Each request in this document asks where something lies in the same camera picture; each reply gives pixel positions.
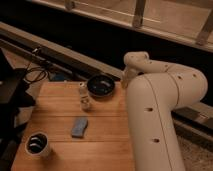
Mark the small clear bottle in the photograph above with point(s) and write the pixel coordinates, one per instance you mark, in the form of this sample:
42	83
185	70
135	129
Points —
84	96

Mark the dark ceramic bowl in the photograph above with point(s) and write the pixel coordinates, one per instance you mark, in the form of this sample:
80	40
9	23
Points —
100	85

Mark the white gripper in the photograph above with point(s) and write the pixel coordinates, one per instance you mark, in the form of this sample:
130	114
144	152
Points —
127	75

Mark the white cup dark inside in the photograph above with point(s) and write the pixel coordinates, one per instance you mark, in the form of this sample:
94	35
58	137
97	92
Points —
37	145

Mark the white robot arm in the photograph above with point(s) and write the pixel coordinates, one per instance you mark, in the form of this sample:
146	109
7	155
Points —
153	89

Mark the black equipment left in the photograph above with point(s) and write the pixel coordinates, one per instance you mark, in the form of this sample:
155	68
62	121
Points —
13	95

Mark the blue sponge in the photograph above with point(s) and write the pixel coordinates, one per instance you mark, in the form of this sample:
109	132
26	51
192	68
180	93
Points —
79	127

